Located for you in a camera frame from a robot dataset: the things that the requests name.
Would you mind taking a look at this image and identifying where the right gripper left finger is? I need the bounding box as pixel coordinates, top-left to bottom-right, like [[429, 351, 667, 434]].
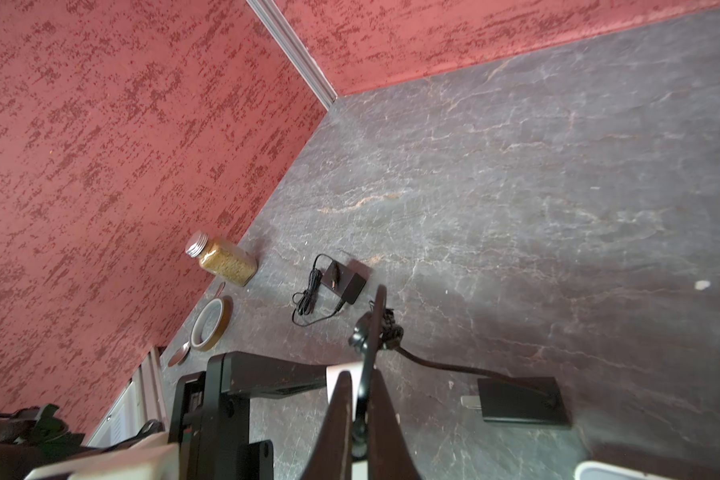
[[301, 371, 353, 480]]

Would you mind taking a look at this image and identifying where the black power adapter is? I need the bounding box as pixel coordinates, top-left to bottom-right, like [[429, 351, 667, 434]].
[[348, 285, 570, 460], [291, 253, 367, 328]]

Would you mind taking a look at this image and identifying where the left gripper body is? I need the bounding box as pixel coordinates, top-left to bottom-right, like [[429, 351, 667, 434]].
[[169, 351, 327, 479]]

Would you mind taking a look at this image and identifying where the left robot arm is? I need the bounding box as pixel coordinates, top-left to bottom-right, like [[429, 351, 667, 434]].
[[0, 351, 327, 479]]

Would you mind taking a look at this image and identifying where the spice jar with brown contents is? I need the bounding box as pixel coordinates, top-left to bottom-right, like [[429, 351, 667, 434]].
[[185, 231, 258, 286]]

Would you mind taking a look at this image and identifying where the white switch near right arm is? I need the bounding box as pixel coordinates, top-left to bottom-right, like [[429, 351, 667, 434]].
[[574, 460, 674, 480]]

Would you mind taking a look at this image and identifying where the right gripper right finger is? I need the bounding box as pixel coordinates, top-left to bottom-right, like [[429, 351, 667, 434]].
[[367, 370, 421, 479]]

